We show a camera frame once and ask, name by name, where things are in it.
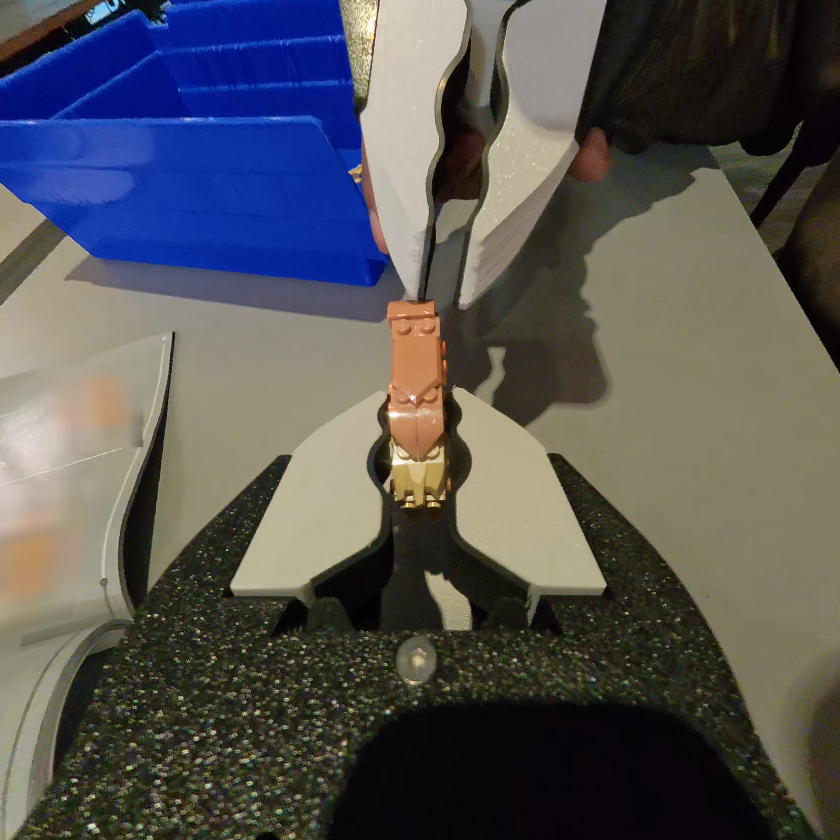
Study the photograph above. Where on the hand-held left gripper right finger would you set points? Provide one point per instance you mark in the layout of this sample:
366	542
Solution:
525	518

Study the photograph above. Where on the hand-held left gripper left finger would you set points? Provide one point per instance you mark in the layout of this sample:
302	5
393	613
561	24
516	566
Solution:
308	525

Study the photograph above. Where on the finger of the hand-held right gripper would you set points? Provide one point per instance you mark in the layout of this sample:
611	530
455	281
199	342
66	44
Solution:
407	98
538	98

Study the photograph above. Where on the brown toy brick model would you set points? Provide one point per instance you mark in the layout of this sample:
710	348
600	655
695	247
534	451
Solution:
413	367

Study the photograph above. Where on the grey instruction booklet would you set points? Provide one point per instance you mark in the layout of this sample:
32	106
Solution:
148	387

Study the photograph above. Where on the blue storage bin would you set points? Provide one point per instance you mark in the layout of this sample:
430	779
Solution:
197	197
262	72

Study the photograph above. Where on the grey desk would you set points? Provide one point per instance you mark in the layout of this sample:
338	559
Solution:
656	394

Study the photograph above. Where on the person's right hand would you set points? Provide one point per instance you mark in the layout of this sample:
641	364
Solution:
590	157

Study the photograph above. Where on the tan brick piece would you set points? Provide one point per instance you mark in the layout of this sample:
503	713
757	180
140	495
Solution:
354	172

